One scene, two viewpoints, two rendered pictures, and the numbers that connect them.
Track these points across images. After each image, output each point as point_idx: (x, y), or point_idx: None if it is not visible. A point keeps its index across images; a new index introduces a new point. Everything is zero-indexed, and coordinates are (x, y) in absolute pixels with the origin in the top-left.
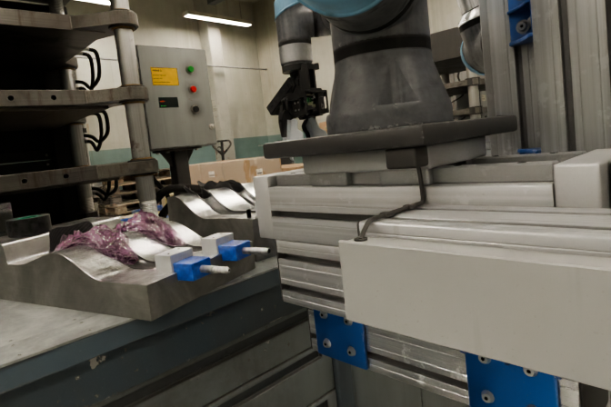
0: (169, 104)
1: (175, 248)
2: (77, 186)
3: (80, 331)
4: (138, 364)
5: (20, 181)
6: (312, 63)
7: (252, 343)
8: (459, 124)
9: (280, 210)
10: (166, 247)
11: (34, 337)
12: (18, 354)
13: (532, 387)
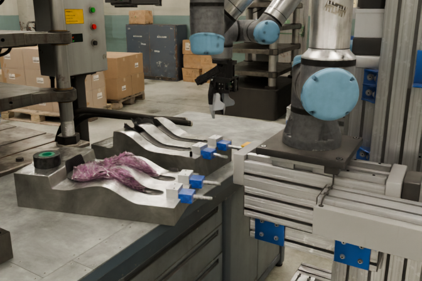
0: (76, 39)
1: (171, 183)
2: None
3: (137, 232)
4: (151, 246)
5: None
6: None
7: (189, 230)
8: (351, 155)
9: (250, 172)
10: (150, 177)
11: (112, 236)
12: (119, 247)
13: (361, 253)
